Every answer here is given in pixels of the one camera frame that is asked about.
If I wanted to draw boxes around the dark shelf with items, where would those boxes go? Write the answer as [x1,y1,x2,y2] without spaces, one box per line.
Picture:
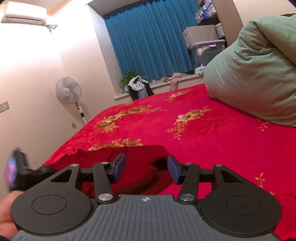
[195,0,225,39]

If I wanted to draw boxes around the white standing fan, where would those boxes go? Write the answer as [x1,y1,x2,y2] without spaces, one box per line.
[55,75,88,125]

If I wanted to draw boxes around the green potted plant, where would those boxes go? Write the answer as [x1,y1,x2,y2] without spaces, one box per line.
[119,71,145,93]

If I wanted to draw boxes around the blue window curtain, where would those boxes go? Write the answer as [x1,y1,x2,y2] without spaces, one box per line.
[103,0,199,81]

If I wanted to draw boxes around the grey plastic storage bin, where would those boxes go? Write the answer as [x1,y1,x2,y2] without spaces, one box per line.
[189,40,225,67]

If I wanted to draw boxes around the white wall air conditioner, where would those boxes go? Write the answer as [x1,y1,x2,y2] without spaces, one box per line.
[1,1,58,33]

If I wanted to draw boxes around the green folded duvet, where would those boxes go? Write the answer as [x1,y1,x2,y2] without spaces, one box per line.
[204,15,295,128]

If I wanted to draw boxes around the pile of clothes on chair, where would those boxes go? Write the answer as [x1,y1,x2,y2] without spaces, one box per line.
[124,75,154,100]

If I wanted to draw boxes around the pink cloth on sill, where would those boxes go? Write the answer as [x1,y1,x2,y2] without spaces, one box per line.
[162,73,184,91]

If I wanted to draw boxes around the red floral bed blanket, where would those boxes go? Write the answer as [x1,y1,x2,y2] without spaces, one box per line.
[46,84,295,240]

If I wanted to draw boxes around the wall light switches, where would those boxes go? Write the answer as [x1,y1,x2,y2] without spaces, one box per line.
[0,101,10,113]

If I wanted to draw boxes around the person's left hand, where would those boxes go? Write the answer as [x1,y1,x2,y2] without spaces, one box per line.
[0,191,23,240]

